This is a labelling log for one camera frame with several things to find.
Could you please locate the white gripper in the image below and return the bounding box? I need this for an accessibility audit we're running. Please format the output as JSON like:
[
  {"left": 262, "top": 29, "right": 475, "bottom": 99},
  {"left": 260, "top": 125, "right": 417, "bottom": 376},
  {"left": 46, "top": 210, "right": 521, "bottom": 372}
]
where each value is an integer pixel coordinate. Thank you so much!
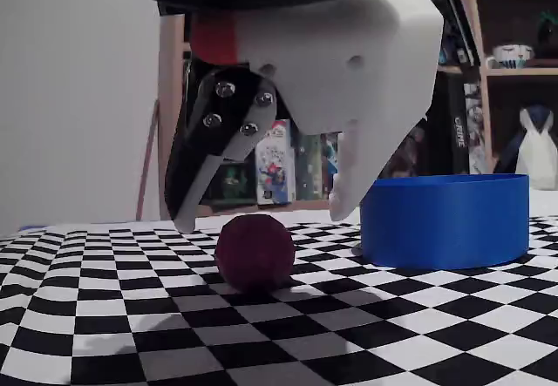
[{"left": 164, "top": 0, "right": 446, "bottom": 234}]

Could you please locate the pink faceted ball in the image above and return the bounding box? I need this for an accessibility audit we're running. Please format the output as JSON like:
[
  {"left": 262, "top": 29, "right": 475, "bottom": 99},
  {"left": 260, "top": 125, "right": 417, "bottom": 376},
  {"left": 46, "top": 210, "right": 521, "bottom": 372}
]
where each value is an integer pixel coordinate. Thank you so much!
[{"left": 214, "top": 213, "right": 296, "bottom": 295}]

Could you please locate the dark green game box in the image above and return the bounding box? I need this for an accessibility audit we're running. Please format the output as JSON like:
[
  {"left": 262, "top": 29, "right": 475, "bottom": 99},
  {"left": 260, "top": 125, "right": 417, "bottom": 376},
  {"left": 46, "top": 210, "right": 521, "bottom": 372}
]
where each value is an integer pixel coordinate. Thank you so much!
[{"left": 294, "top": 132, "right": 326, "bottom": 202}]

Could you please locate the white toy box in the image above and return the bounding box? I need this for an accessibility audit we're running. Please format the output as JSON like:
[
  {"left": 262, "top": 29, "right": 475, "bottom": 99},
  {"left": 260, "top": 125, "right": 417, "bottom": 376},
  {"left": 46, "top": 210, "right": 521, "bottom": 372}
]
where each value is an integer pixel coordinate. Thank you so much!
[{"left": 255, "top": 119, "right": 296, "bottom": 207}]

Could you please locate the red white game box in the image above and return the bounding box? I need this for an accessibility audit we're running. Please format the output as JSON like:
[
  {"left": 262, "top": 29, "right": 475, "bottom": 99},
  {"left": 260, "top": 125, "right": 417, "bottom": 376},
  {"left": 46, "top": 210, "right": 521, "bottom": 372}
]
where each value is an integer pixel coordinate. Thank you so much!
[{"left": 320, "top": 132, "right": 345, "bottom": 200}]

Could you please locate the black Back game box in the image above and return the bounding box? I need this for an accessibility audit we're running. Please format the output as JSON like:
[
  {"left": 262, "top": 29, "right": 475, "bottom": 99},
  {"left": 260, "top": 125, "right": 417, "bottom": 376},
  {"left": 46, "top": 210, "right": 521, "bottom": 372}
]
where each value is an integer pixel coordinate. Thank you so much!
[{"left": 208, "top": 161, "right": 257, "bottom": 207}]

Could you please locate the dark purple game box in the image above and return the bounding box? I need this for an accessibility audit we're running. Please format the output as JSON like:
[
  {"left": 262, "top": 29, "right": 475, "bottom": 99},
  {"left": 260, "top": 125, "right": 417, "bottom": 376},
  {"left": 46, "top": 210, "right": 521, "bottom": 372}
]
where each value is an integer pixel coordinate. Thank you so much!
[{"left": 385, "top": 119, "right": 432, "bottom": 179}]

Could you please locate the black Crime game box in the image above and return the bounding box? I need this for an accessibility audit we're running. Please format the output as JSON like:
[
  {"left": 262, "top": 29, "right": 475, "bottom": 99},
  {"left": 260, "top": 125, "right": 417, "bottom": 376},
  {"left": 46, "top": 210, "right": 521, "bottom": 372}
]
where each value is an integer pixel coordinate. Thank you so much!
[{"left": 425, "top": 71, "right": 470, "bottom": 176}]

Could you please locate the blue round box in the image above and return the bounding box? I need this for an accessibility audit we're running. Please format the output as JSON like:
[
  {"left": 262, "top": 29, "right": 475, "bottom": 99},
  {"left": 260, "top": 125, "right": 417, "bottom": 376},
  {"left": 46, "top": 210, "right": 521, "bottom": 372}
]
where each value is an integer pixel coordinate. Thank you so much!
[{"left": 359, "top": 173, "right": 531, "bottom": 270}]

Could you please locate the white illustrated game box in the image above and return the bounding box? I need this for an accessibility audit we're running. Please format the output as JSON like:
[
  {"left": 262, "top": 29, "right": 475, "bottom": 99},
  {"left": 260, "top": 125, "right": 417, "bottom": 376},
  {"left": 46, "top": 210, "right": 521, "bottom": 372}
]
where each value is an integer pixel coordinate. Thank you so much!
[{"left": 464, "top": 81, "right": 489, "bottom": 176}]

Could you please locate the white patterned mug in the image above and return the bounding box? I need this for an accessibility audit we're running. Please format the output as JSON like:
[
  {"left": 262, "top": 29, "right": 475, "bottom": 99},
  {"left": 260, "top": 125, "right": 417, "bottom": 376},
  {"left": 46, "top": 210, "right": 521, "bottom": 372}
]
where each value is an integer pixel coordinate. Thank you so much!
[{"left": 485, "top": 44, "right": 535, "bottom": 71}]

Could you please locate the blue white paper penguin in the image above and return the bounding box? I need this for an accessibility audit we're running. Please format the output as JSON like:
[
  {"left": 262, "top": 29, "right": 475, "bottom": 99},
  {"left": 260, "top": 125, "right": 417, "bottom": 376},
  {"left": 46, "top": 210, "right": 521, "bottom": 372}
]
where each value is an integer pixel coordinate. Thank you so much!
[{"left": 494, "top": 105, "right": 558, "bottom": 191}]

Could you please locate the black white checkerboard mat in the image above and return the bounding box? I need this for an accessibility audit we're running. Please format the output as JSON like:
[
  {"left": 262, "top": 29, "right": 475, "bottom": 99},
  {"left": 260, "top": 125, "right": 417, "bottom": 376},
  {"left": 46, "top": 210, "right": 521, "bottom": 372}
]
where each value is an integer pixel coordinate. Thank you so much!
[{"left": 0, "top": 187, "right": 558, "bottom": 386}]

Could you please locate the dark green bonsai model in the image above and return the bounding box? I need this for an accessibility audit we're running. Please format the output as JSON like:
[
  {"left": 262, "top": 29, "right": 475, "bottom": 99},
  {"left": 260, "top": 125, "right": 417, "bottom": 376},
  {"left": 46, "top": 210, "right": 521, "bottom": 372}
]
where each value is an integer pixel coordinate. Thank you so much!
[{"left": 535, "top": 10, "right": 558, "bottom": 60}]

